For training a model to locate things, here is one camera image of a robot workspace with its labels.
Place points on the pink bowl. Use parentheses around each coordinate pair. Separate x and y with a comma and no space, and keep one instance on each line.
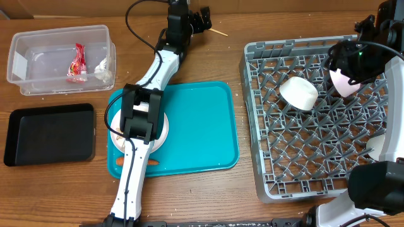
(340,82)

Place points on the white cup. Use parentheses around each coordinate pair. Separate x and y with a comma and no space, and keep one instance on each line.
(376,145)

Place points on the grey dishwasher rack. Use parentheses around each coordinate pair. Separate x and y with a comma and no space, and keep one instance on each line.
(303,154)

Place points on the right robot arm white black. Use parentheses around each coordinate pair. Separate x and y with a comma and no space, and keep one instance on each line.
(376,189)

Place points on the clear plastic bin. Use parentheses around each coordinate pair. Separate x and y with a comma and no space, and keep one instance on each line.
(38,61)

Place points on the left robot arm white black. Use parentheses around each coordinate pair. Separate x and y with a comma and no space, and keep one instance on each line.
(139,129)

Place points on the wooden chopstick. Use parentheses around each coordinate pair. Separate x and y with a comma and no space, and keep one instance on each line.
(218,32)

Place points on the black plastic tray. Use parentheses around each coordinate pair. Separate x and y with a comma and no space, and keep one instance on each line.
(43,135)

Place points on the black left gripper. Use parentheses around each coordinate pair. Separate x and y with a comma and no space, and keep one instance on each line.
(200,27)

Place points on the orange carrot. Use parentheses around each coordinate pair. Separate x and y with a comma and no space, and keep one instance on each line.
(120,162)

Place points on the white bowl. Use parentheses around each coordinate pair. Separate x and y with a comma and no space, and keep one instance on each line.
(299,92)

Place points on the teal serving tray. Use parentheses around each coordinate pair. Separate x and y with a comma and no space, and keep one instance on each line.
(202,132)

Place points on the red snack wrapper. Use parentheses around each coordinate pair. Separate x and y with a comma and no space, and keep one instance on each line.
(77,70)

